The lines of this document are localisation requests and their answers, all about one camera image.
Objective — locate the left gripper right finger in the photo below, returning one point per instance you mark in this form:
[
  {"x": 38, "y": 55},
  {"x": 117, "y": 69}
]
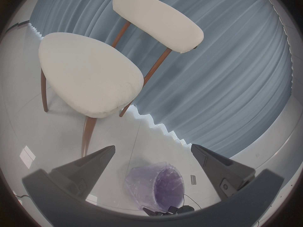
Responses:
[{"x": 220, "y": 171}]

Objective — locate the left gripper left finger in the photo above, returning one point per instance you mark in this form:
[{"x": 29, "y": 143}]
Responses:
[{"x": 87, "y": 169}]

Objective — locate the blue-grey curtain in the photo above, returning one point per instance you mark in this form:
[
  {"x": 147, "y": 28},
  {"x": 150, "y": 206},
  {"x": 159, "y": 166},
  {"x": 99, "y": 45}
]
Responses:
[{"x": 213, "y": 79}]

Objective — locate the white trash bin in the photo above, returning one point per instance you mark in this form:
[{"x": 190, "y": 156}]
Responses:
[{"x": 145, "y": 193}]

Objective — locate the purple plastic bag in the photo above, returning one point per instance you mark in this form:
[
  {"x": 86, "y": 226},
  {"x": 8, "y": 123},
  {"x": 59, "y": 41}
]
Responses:
[{"x": 170, "y": 188}]

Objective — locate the white padded wooden chair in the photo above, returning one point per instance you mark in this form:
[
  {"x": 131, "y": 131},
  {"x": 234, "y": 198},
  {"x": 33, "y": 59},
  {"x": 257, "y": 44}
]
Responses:
[{"x": 90, "y": 74}]

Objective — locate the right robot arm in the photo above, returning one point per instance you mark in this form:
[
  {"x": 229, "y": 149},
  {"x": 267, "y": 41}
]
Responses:
[{"x": 187, "y": 209}]

